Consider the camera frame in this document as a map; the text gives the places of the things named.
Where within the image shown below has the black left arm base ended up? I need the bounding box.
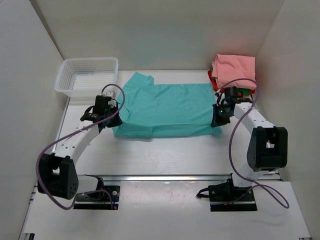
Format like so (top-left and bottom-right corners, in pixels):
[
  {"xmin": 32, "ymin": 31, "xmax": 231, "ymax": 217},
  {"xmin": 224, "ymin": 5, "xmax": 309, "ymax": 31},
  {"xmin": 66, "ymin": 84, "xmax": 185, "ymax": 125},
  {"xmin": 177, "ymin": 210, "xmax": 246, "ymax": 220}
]
[{"xmin": 73, "ymin": 174, "xmax": 121, "ymax": 211}]

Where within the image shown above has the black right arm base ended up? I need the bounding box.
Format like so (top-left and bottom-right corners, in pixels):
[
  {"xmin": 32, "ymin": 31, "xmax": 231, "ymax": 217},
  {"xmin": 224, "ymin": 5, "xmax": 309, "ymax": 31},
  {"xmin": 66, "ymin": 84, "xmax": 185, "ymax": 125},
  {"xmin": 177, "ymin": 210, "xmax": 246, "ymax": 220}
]
[{"xmin": 196, "ymin": 177, "xmax": 258, "ymax": 213}]

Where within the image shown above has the green folded t shirt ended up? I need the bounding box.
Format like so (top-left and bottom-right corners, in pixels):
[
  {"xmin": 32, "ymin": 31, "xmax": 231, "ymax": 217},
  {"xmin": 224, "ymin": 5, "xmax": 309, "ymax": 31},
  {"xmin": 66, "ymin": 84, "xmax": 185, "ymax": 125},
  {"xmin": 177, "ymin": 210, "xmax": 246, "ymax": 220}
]
[{"xmin": 238, "ymin": 88, "xmax": 252, "ymax": 96}]

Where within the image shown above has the white plastic basket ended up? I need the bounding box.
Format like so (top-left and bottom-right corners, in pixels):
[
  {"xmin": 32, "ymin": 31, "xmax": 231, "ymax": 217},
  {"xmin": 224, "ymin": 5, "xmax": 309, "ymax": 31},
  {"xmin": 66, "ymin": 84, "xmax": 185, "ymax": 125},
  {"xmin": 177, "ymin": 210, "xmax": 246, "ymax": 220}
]
[{"xmin": 54, "ymin": 57, "xmax": 119, "ymax": 98}]

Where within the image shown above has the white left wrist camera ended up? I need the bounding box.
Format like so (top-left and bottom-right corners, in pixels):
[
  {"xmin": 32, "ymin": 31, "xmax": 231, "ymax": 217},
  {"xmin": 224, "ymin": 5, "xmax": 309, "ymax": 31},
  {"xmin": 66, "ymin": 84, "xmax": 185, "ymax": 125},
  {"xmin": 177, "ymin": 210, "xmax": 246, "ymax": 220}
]
[{"xmin": 103, "ymin": 91, "xmax": 116, "ymax": 100}]

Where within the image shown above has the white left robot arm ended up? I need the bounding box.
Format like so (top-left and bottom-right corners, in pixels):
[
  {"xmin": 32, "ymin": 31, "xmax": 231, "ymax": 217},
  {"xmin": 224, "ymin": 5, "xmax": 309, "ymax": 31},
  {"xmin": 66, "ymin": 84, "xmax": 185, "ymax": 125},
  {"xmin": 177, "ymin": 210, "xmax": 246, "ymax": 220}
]
[{"xmin": 36, "ymin": 91, "xmax": 122, "ymax": 200}]

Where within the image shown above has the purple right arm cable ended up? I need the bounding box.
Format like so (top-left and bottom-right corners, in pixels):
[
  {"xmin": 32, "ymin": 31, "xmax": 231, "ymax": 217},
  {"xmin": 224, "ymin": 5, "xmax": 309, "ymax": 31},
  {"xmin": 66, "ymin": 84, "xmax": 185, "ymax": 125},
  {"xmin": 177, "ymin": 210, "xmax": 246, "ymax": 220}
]
[{"xmin": 209, "ymin": 78, "xmax": 291, "ymax": 209}]

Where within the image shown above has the teal t shirt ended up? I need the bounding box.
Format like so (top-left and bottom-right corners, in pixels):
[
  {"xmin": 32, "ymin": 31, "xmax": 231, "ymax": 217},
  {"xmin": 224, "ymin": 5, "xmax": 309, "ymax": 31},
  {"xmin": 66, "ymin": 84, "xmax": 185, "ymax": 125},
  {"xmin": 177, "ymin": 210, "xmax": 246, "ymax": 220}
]
[{"xmin": 112, "ymin": 72, "xmax": 222, "ymax": 139}]

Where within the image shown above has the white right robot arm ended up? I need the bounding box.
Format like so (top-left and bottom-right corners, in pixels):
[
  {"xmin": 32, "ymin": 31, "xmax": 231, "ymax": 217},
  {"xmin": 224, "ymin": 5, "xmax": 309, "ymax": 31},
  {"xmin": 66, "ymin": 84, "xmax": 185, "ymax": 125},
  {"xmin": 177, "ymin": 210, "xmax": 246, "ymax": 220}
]
[{"xmin": 211, "ymin": 86, "xmax": 288, "ymax": 200}]

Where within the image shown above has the pink folded t shirt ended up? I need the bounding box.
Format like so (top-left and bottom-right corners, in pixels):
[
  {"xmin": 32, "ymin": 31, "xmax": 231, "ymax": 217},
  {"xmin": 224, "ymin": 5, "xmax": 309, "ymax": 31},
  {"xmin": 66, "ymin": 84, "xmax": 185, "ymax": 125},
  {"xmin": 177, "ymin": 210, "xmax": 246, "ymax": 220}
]
[{"xmin": 211, "ymin": 54, "xmax": 256, "ymax": 90}]

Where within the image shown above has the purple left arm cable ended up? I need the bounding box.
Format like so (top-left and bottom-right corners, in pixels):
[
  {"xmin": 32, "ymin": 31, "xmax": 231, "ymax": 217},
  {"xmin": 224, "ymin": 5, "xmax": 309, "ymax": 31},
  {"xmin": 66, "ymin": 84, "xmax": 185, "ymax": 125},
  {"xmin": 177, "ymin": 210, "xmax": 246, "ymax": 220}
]
[{"xmin": 36, "ymin": 83, "xmax": 126, "ymax": 210}]

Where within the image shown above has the red folded t shirt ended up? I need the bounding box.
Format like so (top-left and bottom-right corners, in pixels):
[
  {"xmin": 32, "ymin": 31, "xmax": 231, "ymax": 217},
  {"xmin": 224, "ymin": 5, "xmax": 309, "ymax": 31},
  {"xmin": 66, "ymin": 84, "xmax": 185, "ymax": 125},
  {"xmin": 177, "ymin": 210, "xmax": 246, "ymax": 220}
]
[{"xmin": 207, "ymin": 70, "xmax": 256, "ymax": 95}]

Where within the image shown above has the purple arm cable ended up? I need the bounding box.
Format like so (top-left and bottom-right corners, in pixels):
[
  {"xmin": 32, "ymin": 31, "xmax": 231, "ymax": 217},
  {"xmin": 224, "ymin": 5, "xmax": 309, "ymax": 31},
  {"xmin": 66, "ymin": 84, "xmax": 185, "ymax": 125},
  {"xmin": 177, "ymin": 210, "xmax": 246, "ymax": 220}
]
[
  {"xmin": 36, "ymin": 83, "xmax": 126, "ymax": 210},
  {"xmin": 209, "ymin": 78, "xmax": 291, "ymax": 209}
]

